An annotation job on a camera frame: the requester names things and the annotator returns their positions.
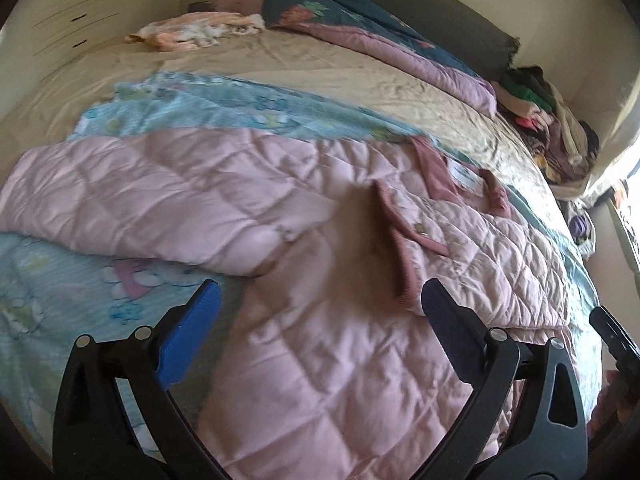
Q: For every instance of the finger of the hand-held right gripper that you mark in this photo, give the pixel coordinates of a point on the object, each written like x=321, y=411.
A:
x=614, y=332

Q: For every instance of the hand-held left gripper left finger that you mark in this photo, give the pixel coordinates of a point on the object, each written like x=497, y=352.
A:
x=190, y=330

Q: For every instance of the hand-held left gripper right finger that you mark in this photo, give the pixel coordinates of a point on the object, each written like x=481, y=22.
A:
x=450, y=320

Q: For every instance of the pink quilted jacket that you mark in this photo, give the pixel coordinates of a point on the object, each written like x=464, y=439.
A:
x=325, y=360

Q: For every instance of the floral fabric bag of clothes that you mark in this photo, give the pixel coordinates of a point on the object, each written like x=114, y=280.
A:
x=582, y=227

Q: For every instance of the pile of mixed clothes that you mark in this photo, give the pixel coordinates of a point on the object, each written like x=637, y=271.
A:
x=545, y=120

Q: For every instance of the person's right hand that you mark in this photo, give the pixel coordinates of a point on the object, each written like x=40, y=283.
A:
x=617, y=402

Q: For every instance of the cream curtain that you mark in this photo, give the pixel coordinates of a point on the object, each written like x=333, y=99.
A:
x=612, y=170

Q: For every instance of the light blue cartoon printed blanket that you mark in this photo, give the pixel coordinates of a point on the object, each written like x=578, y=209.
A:
x=200, y=105

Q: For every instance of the bed with beige sheet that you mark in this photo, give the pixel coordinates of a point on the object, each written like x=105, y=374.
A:
x=300, y=60

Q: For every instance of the small pink orange cloth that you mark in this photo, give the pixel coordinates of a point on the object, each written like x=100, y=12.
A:
x=190, y=32

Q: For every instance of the grey headboard cushion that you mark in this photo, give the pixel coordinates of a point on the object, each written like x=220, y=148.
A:
x=450, y=20

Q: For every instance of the dark floral quilt pink lining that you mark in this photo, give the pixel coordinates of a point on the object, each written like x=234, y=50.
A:
x=350, y=15

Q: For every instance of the cream wardrobe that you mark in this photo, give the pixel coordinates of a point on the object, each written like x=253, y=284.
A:
x=75, y=10

